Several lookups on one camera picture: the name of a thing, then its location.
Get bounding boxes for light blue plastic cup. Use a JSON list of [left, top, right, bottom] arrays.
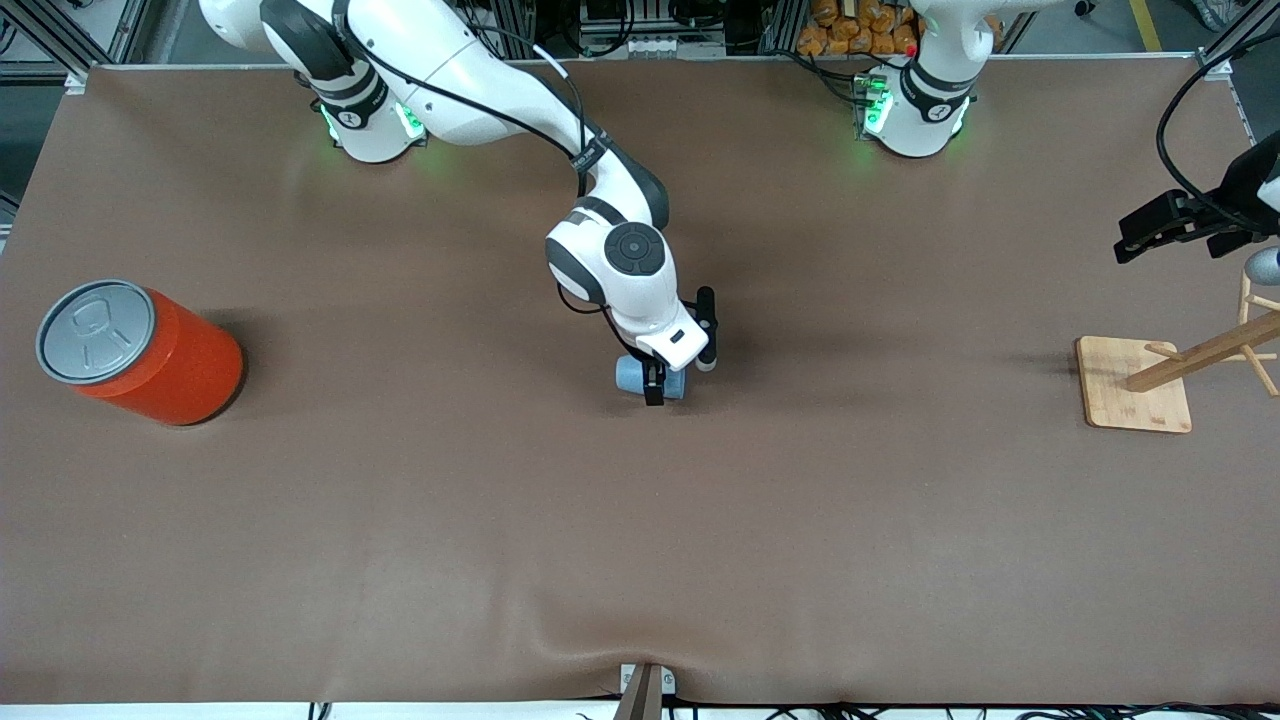
[[614, 354, 689, 402]]

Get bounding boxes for wooden cup tree stand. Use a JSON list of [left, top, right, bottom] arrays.
[[1076, 268, 1280, 434]]

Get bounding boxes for brown table mat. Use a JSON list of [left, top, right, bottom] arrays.
[[0, 55, 1280, 707]]

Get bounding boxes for white terminal block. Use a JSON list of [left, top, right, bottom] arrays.
[[618, 35, 728, 59]]

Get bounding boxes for orange snack packets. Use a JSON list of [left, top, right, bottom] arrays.
[[797, 0, 923, 58]]

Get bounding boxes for orange can with grey lid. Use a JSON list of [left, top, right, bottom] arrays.
[[36, 279, 245, 428]]

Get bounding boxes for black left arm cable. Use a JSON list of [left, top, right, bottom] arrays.
[[1155, 35, 1280, 221]]

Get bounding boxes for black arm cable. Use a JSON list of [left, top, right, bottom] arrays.
[[395, 25, 616, 321], [1155, 35, 1280, 221]]

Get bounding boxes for aluminium corner frame profile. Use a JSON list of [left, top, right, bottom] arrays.
[[1200, 0, 1280, 81]]

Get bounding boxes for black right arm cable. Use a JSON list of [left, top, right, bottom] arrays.
[[395, 25, 616, 321]]

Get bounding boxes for metal table edge bracket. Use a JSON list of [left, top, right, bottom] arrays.
[[613, 662, 677, 720]]

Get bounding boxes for aluminium frame post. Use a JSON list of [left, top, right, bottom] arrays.
[[498, 0, 539, 59], [758, 0, 806, 56]]

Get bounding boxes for aluminium diagonal frame profile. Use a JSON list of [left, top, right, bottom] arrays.
[[0, 0, 151, 83]]

